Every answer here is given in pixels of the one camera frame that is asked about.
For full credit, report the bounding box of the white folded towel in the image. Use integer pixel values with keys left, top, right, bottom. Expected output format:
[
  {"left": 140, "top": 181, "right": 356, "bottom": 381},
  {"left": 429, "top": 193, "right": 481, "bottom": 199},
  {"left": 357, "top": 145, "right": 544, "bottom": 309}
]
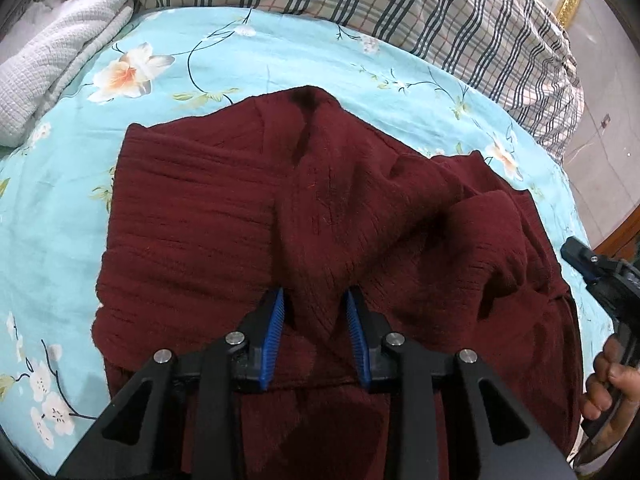
[{"left": 0, "top": 0, "right": 138, "bottom": 148}]

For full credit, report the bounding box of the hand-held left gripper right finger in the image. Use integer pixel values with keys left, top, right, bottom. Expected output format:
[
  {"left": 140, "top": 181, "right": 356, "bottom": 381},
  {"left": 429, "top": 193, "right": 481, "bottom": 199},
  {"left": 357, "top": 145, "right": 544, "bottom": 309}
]
[{"left": 342, "top": 286, "right": 581, "bottom": 480}]

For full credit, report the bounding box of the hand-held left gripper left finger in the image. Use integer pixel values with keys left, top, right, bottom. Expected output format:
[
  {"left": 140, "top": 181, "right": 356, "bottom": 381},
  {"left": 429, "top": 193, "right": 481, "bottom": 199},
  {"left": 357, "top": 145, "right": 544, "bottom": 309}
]
[{"left": 57, "top": 287, "right": 288, "bottom": 480}]

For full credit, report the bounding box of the maroon knit sweater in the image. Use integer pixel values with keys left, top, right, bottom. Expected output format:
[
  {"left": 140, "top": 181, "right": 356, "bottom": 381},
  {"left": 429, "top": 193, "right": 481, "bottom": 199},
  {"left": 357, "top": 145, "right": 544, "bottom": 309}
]
[{"left": 90, "top": 85, "right": 586, "bottom": 480}]

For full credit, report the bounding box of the plaid quilt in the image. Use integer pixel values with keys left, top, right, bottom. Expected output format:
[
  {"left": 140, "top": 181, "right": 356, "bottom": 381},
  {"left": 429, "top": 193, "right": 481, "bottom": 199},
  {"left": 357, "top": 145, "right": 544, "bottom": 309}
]
[{"left": 60, "top": 0, "right": 586, "bottom": 161}]

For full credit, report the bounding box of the brown wooden furniture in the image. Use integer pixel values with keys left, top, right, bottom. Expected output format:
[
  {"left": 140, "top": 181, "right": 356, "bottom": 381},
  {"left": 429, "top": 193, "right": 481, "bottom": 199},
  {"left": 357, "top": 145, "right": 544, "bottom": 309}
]
[{"left": 592, "top": 220, "right": 640, "bottom": 261}]

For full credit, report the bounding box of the blue floral bed sheet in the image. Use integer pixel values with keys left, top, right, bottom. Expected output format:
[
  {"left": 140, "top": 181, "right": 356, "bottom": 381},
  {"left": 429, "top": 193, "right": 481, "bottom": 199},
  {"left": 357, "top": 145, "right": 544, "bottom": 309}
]
[{"left": 0, "top": 7, "right": 616, "bottom": 461}]

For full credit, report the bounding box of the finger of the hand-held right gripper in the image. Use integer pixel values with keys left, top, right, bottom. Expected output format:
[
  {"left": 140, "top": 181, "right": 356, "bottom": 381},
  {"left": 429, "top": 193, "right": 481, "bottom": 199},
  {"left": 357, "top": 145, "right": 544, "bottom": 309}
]
[{"left": 561, "top": 236, "right": 601, "bottom": 282}]

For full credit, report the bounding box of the person's right hand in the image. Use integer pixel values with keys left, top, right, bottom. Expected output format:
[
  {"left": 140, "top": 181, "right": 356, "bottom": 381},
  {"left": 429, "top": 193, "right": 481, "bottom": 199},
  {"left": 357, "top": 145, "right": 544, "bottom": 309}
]
[{"left": 580, "top": 332, "right": 640, "bottom": 422}]

